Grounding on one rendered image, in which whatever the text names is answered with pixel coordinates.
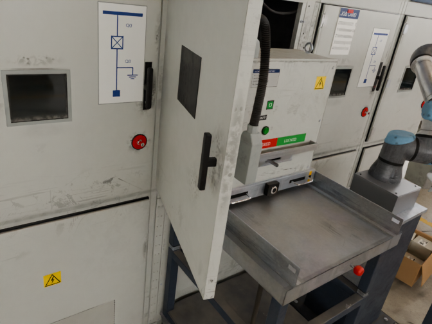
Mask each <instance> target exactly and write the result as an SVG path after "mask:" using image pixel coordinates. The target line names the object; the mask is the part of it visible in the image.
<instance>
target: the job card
mask: <svg viewBox="0 0 432 324"><path fill-rule="evenodd" d="M359 13H360V10H358V9H353V8H344V7H341V8H340V11H339V15H338V18H337V23H336V28H335V31H334V36H333V39H332V44H331V47H330V51H329V54H328V55H348V54H349V51H350V47H351V43H352V39H353V36H354V32H355V29H356V25H357V20H358V17H359Z"/></svg>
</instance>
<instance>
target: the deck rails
mask: <svg viewBox="0 0 432 324"><path fill-rule="evenodd" d="M305 185H306V186H308V187H309V188H312V189H313V190H314V191H316V192H318V193H319V194H321V195H323V196H324V197H326V198H327V199H330V200H331V201H333V202H334V203H336V204H338V205H340V206H341V207H343V208H344V209H346V210H348V211H349V212H351V213H353V214H354V215H356V216H358V217H359V218H361V219H363V220H364V221H366V222H367V223H369V224H371V225H372V226H374V227H376V228H377V229H379V230H381V231H383V232H384V233H386V234H387V235H389V236H391V237H395V236H397V235H398V234H399V231H400V228H401V226H402V223H403V221H404V219H402V218H400V217H399V216H397V215H395V214H393V213H392V212H390V211H388V210H386V209H384V208H382V207H380V206H379V205H377V204H375V203H374V202H372V201H369V200H368V199H366V198H364V197H363V196H361V195H359V194H357V193H355V192H353V191H351V190H350V189H348V188H346V187H344V186H343V185H341V184H339V183H337V182H335V181H333V180H331V179H330V178H328V177H326V176H325V175H323V174H321V173H319V172H317V171H315V173H314V178H313V182H311V183H308V184H305ZM392 218H395V219H397V220H398V221H400V222H399V223H398V224H397V223H396V222H394V221H392ZM226 229H227V230H228V231H230V232H231V233H232V234H233V235H234V236H235V237H237V238H238V239H239V240H240V241H241V242H242V243H243V244H244V245H245V246H246V247H248V248H249V249H250V250H251V251H252V252H254V254H255V255H256V256H257V257H259V258H260V259H261V260H262V261H263V262H265V263H266V264H267V265H268V266H269V267H270V268H271V269H272V270H273V271H274V272H276V273H277V274H278V275H279V276H280V277H281V278H283V279H284V280H285V281H286V282H287V283H288V284H289V285H290V286H291V287H292V288H295V287H297V286H299V285H301V284H302V283H303V282H302V281H301V280H300V279H299V278H298V276H299V273H300V269H301V268H300V267H298V266H297V265H296V264H295V263H294V262H293V261H291V260H290V259H289V258H287V257H286V256H285V255H284V254H283V253H282V252H280V251H279V250H278V249H276V248H275V247H274V246H273V245H272V244H271V243H269V242H268V241H267V240H266V239H265V238H264V237H262V236H261V235H260V234H258V233H257V232H256V231H255V230H254V229H253V228H251V227H250V226H249V225H247V224H246V223H245V222H244V221H243V220H242V219H240V218H239V217H237V216H236V215H235V214H234V213H233V212H232V211H231V210H228V218H227V222H226ZM289 264H290V265H291V266H292V267H293V268H295V270H296V272H294V271H292V270H291V269H290V268H289Z"/></svg>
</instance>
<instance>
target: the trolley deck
mask: <svg viewBox="0 0 432 324"><path fill-rule="evenodd" d="M229 210H231V211H232V212H233V213H234V214H235V215H236V216H237V217H239V218H240V219H242V220H243V221H244V222H245V223H246V224H247V225H249V226H250V227H251V228H253V229H254V230H255V231H256V232H257V233H258V234H260V235H261V236H262V237H264V238H265V239H266V240H267V241H268V242H269V243H271V244H272V245H273V246H274V247H275V248H276V249H278V250H279V251H280V252H282V253H283V254H284V255H285V256H286V257H287V258H289V259H290V260H291V261H293V262H294V263H295V264H296V265H297V266H298V267H300V268H301V269H300V273H299V276H298V278H299V279H300V280H301V281H302V282H303V283H302V284H301V285H299V286H297V287H295V288H292V287H291V286H290V285H289V284H288V283H287V282H286V281H285V280H284V279H283V278H281V277H280V276H279V275H278V274H277V273H276V272H274V271H273V270H272V269H271V268H270V267H269V266H268V265H267V264H266V263H265V262H263V261H262V260H261V259H260V258H259V257H257V256H256V255H255V254H254V252H252V251H251V250H250V249H249V248H248V247H246V246H245V245H244V244H243V243H242V242H241V241H240V240H239V239H238V238H237V237H235V236H234V235H233V234H232V233H231V232H230V231H228V230H227V229H225V234H224V241H223V245H222V248H223V250H225V252H227V254H228V255H229V256H231V257H232V258H233V259H234V260H235V261H236V262H237V263H238V264H239V265H240V266H241V267H242V268H243V269H244V270H245V271H246V272H247V273H248V274H250V275H251V276H252V277H253V278H254V279H255V280H256V281H257V282H258V283H259V284H260V285H261V286H262V287H263V288H264V289H265V290H266V291H267V292H268V293H269V294H270V295H271V296H272V297H273V298H274V299H275V300H276V301H277V302H278V303H279V304H280V305H281V306H284V305H287V304H288V303H290V302H292V301H294V300H295V299H297V298H299V297H301V296H303V295H305V294H307V293H309V292H311V291H313V290H314V289H316V288H318V287H320V286H322V285H323V284H325V283H327V282H329V281H331V280H333V279H335V278H337V277H339V276H340V275H342V274H344V273H346V272H348V271H349V270H351V269H353V268H352V267H350V264H353V265H354V266H359V265H361V264H363V263H365V262H366V261H368V260H370V259H372V258H374V257H376V256H377V255H380V254H381V253H383V252H385V251H387V250H389V249H391V248H392V247H394V246H396V245H397V244H398V242H399V239H400V237H401V235H402V231H399V234H398V235H397V236H395V237H391V236H389V235H387V234H386V233H384V232H383V231H381V230H379V229H377V228H376V227H374V226H372V225H371V224H369V223H367V222H366V221H364V220H363V219H361V218H359V217H358V216H356V215H354V214H353V213H351V212H349V211H348V210H346V209H344V208H343V207H341V206H340V205H338V204H336V203H334V202H333V201H331V200H330V199H327V198H326V197H324V196H323V195H321V194H320V193H318V192H316V191H314V190H313V189H312V188H309V187H308V186H306V185H305V184H304V185H301V186H294V187H290V188H286V189H283V190H279V191H278V193H276V194H273V195H269V196H266V195H261V196H258V197H254V198H251V199H250V200H247V201H243V202H239V203H236V204H230V205H229Z"/></svg>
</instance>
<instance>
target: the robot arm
mask: <svg viewBox="0 0 432 324"><path fill-rule="evenodd" d="M409 64H410V68H411V70H412V72H414V73H415V74H416V77H417V81H418V84H419V87H420V90H421V93H422V96H423V99H424V102H425V104H424V105H423V106H422V110H421V111H422V112H421V116H422V117H423V120H422V125H421V128H420V131H418V132H417V133H416V135H414V133H412V132H409V131H406V130H391V131H390V132H389V133H388V134H387V136H386V137H385V139H384V143H383V145H382V148H381V151H380V153H379V156H378V158H377V159H376V160H375V162H374V163H373V164H372V165H371V167H370V168H369V171H368V173H369V174H370V175H371V176H372V177H373V178H375V179H377V180H379V181H382V182H384V183H389V184H393V185H396V184H399V183H400V182H401V180H402V167H403V165H404V162H405V161H411V162H415V163H422V164H424V165H432V44H425V45H422V46H420V47H419V48H417V49H416V50H415V51H414V52H413V53H412V55H411V58H410V60H409ZM426 176H427V178H428V179H429V180H430V181H431V183H432V170H430V171H429V173H427V175H426Z"/></svg>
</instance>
